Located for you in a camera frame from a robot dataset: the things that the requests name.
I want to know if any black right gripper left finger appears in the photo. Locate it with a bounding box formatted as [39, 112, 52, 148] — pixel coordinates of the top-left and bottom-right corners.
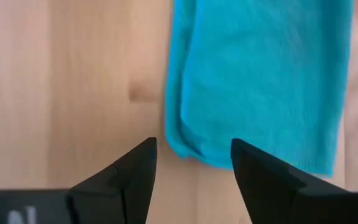
[0, 136, 158, 224]

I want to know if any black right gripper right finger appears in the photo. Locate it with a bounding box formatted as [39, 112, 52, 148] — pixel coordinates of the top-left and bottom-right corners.
[230, 138, 358, 224]

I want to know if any teal microfiber towel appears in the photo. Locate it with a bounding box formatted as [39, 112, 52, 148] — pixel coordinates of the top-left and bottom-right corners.
[165, 0, 354, 177]

